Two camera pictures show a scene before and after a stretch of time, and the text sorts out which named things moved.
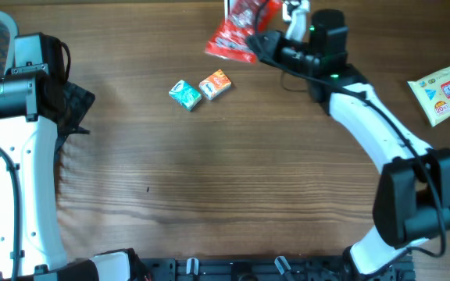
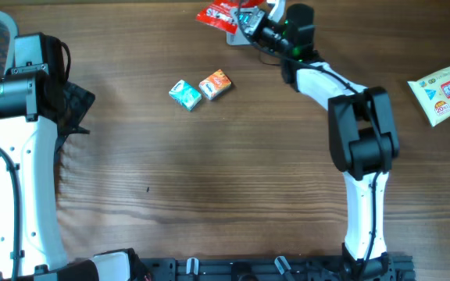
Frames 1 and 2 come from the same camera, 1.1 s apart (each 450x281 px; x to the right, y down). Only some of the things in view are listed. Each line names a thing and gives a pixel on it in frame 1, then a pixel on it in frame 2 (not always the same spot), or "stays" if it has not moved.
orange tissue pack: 215,84 stays
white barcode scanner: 228,5 -> 237,38
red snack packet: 244,18 -> 219,14
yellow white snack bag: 448,89 stays
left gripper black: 81,101 stays
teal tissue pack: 185,94 stays
